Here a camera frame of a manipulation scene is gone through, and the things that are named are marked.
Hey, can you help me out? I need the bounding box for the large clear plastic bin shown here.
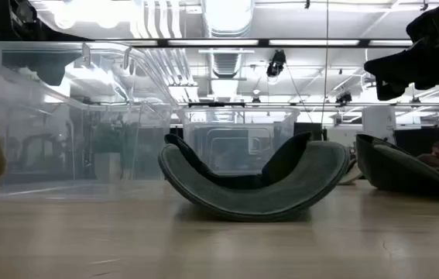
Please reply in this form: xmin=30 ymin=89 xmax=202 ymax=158
xmin=0 ymin=41 xmax=180 ymax=202

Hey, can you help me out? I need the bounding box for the thin hanging cable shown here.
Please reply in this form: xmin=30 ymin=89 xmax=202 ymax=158
xmin=321 ymin=0 xmax=330 ymax=126

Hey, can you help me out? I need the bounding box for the black hanging ceiling camera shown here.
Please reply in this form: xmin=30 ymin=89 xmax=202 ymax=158
xmin=266 ymin=50 xmax=287 ymax=78

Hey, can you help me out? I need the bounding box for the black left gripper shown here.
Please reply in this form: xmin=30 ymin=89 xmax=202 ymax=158
xmin=29 ymin=52 xmax=83 ymax=87

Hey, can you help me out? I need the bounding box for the small black ceiling fixture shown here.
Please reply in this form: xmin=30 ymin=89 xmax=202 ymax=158
xmin=334 ymin=91 xmax=354 ymax=107

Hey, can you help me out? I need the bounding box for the dark green cap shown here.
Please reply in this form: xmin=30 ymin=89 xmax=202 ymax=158
xmin=355 ymin=133 xmax=439 ymax=197
xmin=158 ymin=131 xmax=351 ymax=222

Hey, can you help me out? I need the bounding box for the silver ceiling duct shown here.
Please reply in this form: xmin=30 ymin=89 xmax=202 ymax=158
xmin=202 ymin=0 xmax=256 ymax=78

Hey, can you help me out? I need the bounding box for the potted green plant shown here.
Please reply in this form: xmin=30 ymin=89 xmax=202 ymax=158
xmin=92 ymin=122 xmax=124 ymax=181

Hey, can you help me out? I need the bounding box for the black overhead frame bar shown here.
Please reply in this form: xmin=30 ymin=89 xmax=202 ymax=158
xmin=0 ymin=37 xmax=439 ymax=49

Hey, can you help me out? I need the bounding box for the white pillar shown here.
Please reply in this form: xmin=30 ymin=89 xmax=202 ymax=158
xmin=362 ymin=105 xmax=397 ymax=145

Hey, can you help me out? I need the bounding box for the person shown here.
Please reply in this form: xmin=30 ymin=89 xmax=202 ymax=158
xmin=416 ymin=140 xmax=439 ymax=170

